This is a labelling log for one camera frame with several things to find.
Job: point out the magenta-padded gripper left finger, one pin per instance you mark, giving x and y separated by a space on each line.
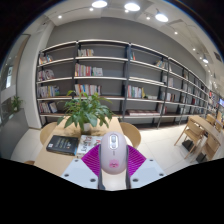
80 173

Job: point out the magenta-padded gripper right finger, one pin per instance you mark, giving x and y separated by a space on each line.
146 171

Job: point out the pink computer mouse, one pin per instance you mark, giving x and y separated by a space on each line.
113 153

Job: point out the black book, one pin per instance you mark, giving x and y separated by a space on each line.
62 145

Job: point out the round-backed wooden chair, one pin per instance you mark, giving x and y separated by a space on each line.
131 133
47 133
30 162

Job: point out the green potted plant white pot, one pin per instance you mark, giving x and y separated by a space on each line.
85 111

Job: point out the grey shelf unit with books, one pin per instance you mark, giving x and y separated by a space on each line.
110 86

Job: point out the small green floor plant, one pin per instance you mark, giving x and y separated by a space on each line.
16 104

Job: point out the group of ceiling lights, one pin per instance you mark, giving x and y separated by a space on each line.
132 6

